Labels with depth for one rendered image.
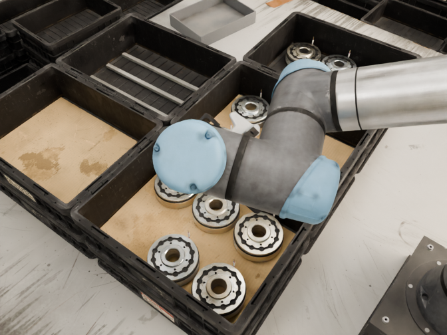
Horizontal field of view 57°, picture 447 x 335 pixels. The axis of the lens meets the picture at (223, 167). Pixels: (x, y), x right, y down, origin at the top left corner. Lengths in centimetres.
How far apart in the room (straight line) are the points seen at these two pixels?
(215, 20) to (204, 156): 135
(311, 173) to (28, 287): 80
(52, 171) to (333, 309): 73
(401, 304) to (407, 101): 53
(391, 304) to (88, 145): 78
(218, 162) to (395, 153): 94
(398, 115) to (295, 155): 13
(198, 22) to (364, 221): 101
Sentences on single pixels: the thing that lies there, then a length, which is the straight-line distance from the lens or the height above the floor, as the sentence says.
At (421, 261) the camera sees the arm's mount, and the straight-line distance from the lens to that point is 99.
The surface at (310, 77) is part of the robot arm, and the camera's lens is 52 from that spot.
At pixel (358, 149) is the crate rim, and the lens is 95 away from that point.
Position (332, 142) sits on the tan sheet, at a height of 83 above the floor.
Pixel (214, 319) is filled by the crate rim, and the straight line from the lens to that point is 71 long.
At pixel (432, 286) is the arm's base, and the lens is 90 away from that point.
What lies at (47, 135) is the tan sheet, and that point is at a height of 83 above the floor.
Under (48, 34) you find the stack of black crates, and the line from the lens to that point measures 219.
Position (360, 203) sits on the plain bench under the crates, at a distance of 115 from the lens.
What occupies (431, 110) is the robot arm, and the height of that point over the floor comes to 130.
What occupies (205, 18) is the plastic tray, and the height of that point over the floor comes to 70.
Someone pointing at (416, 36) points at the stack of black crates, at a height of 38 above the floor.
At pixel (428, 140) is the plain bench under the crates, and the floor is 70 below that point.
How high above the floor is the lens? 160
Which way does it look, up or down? 51 degrees down
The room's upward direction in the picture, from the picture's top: straight up
